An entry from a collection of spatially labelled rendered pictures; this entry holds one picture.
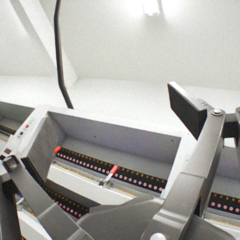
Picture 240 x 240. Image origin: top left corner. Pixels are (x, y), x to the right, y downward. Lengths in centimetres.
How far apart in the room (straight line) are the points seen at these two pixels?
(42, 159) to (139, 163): 65
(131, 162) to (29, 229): 46
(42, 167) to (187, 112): 13
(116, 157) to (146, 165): 14
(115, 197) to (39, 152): 40
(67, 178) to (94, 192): 11
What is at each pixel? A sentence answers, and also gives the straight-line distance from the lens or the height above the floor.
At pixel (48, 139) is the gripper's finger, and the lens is 19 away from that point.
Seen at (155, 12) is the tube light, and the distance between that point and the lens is 154.
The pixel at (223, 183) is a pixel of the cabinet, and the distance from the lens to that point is 76.
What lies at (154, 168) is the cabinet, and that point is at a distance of 78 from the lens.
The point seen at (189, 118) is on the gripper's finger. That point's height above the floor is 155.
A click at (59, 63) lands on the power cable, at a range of 81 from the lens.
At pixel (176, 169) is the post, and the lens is 55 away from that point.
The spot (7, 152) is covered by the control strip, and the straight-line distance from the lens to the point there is 89.
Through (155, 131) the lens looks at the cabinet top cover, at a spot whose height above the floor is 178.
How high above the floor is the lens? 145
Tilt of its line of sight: 31 degrees up
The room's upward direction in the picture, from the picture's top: 29 degrees clockwise
